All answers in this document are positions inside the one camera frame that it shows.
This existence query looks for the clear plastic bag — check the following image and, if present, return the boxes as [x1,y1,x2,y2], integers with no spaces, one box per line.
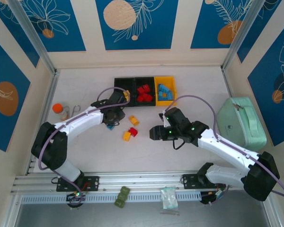
[160,186,180,216]

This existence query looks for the mint green zip case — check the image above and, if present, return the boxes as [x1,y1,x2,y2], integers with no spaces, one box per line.
[216,96,267,153]

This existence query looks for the aluminium table edge rail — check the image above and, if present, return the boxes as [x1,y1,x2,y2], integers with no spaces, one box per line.
[25,70,60,177]
[221,68,232,107]

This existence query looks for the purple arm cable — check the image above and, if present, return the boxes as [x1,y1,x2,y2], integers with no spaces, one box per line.
[37,87,131,209]
[167,95,284,198]

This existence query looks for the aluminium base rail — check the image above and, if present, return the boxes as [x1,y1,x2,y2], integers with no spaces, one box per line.
[10,170,230,195]

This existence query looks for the grey slotted cable duct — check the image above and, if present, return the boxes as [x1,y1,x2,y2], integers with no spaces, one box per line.
[20,191,202,204]

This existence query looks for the aluminium frame post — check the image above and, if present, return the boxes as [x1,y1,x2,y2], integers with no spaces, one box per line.
[7,0,60,76]
[220,0,268,72]

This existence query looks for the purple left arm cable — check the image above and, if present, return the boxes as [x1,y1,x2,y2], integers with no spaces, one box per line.
[37,87,131,209]

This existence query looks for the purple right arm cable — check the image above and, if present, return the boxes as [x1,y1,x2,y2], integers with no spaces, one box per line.
[167,95,284,198]

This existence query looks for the yellow plastic bin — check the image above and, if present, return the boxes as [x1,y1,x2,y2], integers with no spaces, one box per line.
[154,75,178,106]

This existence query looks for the orange capped clear bottle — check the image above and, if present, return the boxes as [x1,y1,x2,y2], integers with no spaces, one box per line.
[52,103,69,121]

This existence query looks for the blue floral wall poster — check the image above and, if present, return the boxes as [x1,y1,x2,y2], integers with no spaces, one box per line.
[236,0,284,64]
[190,0,258,50]
[247,23,284,147]
[0,34,31,152]
[0,0,40,69]
[95,0,179,51]
[21,0,87,52]

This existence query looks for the black plastic bin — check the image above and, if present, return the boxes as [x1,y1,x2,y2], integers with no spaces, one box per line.
[134,76,156,107]
[114,77,136,108]

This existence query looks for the olive green segmented pad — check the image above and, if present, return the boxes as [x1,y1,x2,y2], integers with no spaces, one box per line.
[114,186,131,209]

